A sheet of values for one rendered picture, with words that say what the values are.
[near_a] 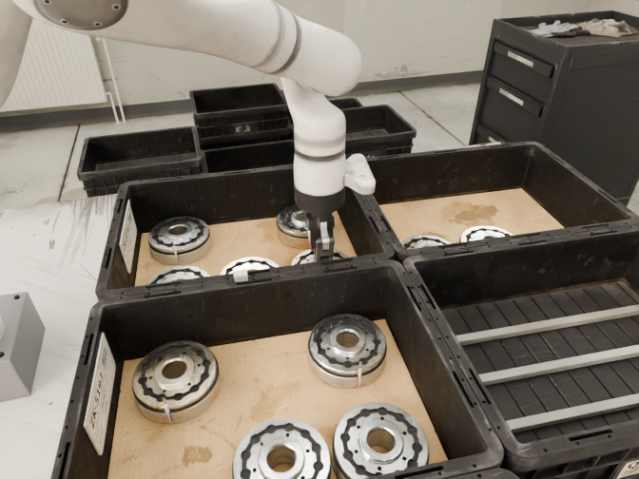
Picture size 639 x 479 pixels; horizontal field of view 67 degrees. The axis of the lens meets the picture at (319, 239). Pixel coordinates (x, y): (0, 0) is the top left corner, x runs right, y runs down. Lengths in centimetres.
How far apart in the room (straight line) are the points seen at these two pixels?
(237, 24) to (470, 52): 392
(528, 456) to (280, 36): 46
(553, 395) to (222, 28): 57
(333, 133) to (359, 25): 324
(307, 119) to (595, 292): 53
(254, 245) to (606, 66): 158
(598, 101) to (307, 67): 170
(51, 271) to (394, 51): 330
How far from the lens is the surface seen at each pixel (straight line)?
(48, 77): 364
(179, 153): 200
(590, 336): 79
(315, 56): 57
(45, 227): 129
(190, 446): 61
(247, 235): 89
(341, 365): 62
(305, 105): 65
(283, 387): 64
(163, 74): 368
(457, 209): 99
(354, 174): 68
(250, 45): 50
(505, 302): 80
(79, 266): 113
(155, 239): 86
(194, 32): 45
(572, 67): 200
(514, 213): 101
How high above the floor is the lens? 134
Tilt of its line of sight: 36 degrees down
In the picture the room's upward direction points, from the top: straight up
